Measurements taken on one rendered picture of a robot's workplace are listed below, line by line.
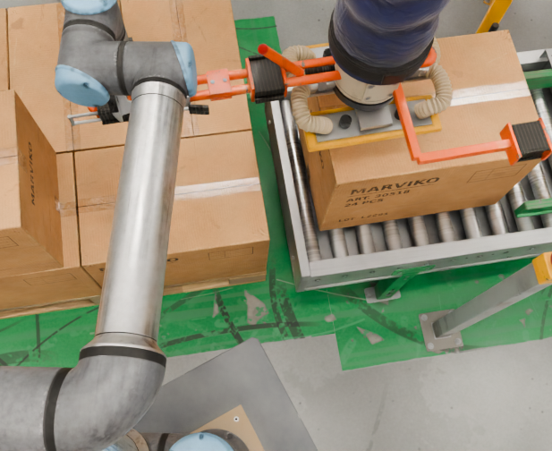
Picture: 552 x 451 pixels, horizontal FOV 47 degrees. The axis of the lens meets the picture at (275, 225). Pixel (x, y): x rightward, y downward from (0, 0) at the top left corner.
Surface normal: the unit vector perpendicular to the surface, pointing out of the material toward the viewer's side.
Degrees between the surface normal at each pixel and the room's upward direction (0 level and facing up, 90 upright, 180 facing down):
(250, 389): 0
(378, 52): 82
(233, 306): 0
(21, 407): 7
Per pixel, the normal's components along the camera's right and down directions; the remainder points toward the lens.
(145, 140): -0.05, -0.44
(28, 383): -0.01, -0.79
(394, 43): -0.05, 0.83
